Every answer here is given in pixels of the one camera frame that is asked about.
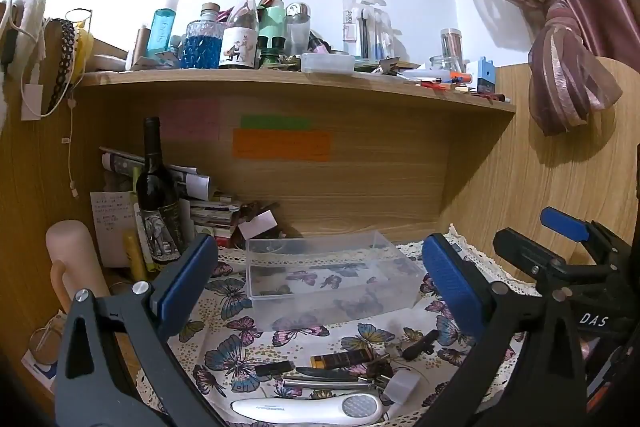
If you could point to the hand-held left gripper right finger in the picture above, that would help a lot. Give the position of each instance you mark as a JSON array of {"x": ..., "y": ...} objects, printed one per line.
[{"x": 450, "y": 277}]

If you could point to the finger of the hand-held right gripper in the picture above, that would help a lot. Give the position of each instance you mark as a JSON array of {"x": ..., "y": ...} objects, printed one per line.
[
  {"x": 565, "y": 221},
  {"x": 522, "y": 253}
]

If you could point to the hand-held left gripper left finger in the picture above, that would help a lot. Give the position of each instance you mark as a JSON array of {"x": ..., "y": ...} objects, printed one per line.
[{"x": 192, "y": 277}]

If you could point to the black hair clip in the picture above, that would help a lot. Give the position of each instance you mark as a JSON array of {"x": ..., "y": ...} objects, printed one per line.
[{"x": 417, "y": 347}]

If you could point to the white rectangular block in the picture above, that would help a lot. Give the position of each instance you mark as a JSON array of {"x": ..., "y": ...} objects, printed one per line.
[{"x": 402, "y": 387}]

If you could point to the clear plastic box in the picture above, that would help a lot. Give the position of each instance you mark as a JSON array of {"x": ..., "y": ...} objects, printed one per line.
[{"x": 330, "y": 287}]

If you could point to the black and amber lighter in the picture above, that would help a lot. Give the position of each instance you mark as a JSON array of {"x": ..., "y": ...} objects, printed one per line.
[{"x": 340, "y": 358}]

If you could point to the white handheld electric device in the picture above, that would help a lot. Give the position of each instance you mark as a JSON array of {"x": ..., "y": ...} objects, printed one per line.
[{"x": 280, "y": 409}]

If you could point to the butterfly print tablecloth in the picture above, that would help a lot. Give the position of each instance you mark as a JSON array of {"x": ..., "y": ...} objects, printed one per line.
[{"x": 240, "y": 307}]

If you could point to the yellow highlighter pen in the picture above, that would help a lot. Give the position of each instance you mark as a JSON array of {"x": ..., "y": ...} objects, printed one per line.
[{"x": 135, "y": 257}]

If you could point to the stack of books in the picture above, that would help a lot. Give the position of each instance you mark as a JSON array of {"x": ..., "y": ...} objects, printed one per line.
[{"x": 215, "y": 217}]

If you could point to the dark wine bottle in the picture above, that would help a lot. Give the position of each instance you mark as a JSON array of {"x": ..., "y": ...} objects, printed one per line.
[{"x": 157, "y": 202}]

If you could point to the small white box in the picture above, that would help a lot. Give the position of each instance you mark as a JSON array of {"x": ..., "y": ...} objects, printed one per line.
[{"x": 257, "y": 224}]

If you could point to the white note paper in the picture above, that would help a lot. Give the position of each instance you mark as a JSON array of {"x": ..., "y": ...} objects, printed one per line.
[{"x": 110, "y": 227}]

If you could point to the pale pink mug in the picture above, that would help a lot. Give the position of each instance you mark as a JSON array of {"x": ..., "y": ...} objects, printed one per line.
[{"x": 75, "y": 257}]

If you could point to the small black bar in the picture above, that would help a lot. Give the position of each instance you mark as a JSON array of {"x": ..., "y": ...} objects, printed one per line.
[{"x": 274, "y": 368}]

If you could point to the pink sticky note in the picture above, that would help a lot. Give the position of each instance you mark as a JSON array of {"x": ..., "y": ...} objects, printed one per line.
[{"x": 190, "y": 121}]

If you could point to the dark metal hair clip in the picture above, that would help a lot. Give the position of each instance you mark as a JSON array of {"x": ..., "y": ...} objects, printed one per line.
[{"x": 325, "y": 372}]

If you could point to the orange sticky note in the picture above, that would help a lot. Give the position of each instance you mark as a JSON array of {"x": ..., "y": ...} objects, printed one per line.
[{"x": 280, "y": 146}]

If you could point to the round eyeglasses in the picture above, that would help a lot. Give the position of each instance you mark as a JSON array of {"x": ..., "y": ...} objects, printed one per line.
[{"x": 45, "y": 342}]

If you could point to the silver metal hair clip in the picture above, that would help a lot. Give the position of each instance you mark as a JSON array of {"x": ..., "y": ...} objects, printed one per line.
[{"x": 320, "y": 383}]

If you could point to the blue and white box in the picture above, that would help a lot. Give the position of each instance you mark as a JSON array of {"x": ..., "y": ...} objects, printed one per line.
[{"x": 482, "y": 77}]

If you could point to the green sticky note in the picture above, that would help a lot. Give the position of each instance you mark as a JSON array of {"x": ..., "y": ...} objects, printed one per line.
[{"x": 275, "y": 122}]

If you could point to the orange marker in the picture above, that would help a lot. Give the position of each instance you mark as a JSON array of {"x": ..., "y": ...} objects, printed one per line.
[{"x": 462, "y": 77}]

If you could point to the pink striped curtain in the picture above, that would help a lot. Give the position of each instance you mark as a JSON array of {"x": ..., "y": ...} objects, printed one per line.
[{"x": 565, "y": 32}]

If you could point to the small glass jar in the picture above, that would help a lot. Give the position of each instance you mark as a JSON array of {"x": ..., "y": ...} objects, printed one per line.
[{"x": 442, "y": 63}]

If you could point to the clear glass jar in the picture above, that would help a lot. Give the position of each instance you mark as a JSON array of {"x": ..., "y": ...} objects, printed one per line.
[{"x": 451, "y": 42}]

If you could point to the wooden shelf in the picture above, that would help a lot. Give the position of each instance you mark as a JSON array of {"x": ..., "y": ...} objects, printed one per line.
[{"x": 300, "y": 88}]

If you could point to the blue liquid glass bottle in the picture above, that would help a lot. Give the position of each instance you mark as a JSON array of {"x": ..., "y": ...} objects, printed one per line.
[{"x": 200, "y": 47}]

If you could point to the white charger plug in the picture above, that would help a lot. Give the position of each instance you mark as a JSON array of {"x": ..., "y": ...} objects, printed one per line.
[{"x": 32, "y": 102}]

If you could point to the brown cardboard tube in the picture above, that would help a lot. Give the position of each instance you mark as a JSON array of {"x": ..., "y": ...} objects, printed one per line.
[{"x": 139, "y": 44}]

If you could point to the clear bottle with picture label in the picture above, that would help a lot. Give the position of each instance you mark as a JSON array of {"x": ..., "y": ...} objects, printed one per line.
[{"x": 239, "y": 42}]

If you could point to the clear lidded plastic container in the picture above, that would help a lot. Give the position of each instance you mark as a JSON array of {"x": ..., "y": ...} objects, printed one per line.
[{"x": 327, "y": 63}]

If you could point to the tall light blue bottle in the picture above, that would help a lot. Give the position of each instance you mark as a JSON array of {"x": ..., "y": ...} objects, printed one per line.
[{"x": 162, "y": 29}]

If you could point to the yellow bag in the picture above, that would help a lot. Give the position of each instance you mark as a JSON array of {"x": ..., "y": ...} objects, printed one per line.
[{"x": 85, "y": 47}]

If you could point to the black beaded headband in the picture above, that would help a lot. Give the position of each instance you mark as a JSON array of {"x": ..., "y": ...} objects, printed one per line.
[{"x": 62, "y": 57}]

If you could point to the toothbrush package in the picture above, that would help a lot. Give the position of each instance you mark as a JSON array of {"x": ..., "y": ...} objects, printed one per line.
[{"x": 365, "y": 27}]

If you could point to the green pump bottle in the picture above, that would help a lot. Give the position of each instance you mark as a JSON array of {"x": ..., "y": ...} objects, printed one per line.
[{"x": 272, "y": 19}]

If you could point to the clear bottle with silver cap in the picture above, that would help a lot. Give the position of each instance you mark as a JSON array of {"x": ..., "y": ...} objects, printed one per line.
[{"x": 297, "y": 27}]

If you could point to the white fluffy cloth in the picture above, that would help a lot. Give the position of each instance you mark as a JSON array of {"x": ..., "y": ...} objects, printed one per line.
[{"x": 30, "y": 7}]

